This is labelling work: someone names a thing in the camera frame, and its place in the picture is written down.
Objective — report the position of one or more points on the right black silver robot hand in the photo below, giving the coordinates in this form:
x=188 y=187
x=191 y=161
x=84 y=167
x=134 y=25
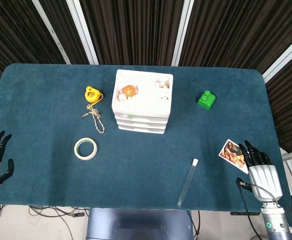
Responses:
x=264 y=180

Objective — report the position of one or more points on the black power adapter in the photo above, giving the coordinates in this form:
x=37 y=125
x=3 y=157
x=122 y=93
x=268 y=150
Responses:
x=78 y=214

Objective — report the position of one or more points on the picture card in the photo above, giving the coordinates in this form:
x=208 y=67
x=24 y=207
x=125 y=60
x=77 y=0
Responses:
x=231 y=153

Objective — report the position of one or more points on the orange turtle toy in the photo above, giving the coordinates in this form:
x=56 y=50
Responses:
x=128 y=91

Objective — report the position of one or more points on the white plastic drawer cabinet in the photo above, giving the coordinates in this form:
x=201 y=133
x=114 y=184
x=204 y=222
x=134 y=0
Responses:
x=145 y=105

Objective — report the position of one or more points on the yellow tape measure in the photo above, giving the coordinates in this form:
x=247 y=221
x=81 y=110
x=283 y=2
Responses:
x=92 y=94

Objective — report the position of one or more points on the clear drawer with red ball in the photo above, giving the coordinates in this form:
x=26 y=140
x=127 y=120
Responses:
x=142 y=130

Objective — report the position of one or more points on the teal table cloth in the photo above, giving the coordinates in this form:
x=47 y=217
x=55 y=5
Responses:
x=48 y=175

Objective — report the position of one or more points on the tiny white item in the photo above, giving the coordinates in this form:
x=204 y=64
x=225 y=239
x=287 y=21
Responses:
x=165 y=98

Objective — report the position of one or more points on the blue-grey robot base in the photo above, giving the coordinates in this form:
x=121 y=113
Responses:
x=140 y=225

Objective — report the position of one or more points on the beige masking tape roll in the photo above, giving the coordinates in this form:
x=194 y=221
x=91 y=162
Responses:
x=77 y=152

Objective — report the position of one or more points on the green toy building block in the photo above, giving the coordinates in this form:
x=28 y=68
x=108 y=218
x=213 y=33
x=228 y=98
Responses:
x=205 y=101

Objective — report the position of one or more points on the clear drawer with marker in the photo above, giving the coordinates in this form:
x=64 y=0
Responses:
x=145 y=117

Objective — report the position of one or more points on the clear drawer without marker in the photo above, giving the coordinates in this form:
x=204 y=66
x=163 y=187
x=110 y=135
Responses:
x=140 y=123

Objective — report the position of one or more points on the white frame post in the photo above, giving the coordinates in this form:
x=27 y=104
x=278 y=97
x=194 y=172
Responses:
x=83 y=32
x=285 y=55
x=182 y=32
x=52 y=32

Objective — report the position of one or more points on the clear test tube white cap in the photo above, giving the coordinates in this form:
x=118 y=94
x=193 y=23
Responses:
x=187 y=182

